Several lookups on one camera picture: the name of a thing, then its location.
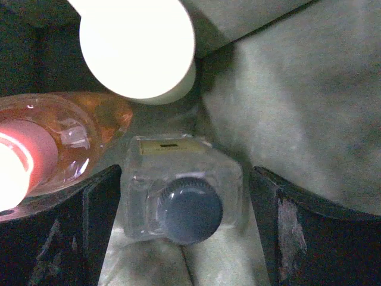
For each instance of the green bottle beige cap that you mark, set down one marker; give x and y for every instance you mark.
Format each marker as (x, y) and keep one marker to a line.
(142, 50)

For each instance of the green canvas bag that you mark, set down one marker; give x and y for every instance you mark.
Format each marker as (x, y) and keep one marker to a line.
(300, 96)

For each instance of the orange bottle pink cap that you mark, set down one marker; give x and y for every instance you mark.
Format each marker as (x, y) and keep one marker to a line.
(51, 141)

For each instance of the short clear yellow bottle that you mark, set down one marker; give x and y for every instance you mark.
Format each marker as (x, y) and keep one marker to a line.
(178, 187)

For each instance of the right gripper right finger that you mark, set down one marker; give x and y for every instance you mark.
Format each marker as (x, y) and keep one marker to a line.
(309, 240)

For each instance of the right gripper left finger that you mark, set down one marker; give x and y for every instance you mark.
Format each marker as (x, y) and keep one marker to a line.
(61, 238)

